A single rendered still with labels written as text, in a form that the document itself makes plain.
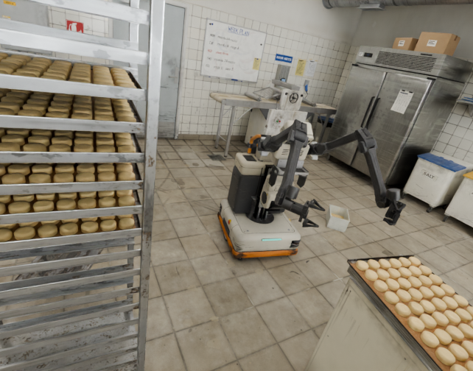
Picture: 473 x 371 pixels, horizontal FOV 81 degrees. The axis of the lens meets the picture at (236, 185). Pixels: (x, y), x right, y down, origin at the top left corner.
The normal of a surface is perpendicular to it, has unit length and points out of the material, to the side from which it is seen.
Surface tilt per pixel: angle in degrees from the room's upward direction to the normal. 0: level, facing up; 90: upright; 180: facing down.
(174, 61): 90
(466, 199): 92
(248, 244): 90
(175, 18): 90
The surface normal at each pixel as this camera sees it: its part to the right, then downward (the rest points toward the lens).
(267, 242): 0.27, 0.48
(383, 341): -0.94, -0.02
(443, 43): -0.82, 0.11
